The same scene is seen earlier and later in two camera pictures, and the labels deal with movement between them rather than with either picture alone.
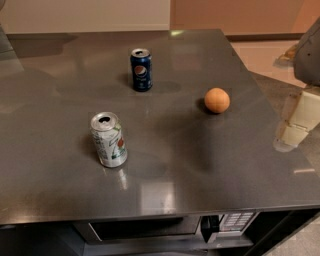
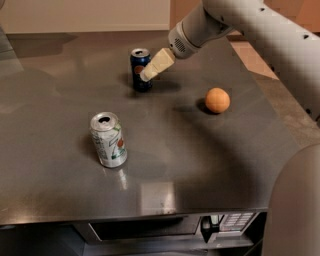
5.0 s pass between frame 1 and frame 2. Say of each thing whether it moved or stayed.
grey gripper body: moved
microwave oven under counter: stayed
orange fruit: stayed
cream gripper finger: moved
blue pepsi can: stayed
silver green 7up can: stayed
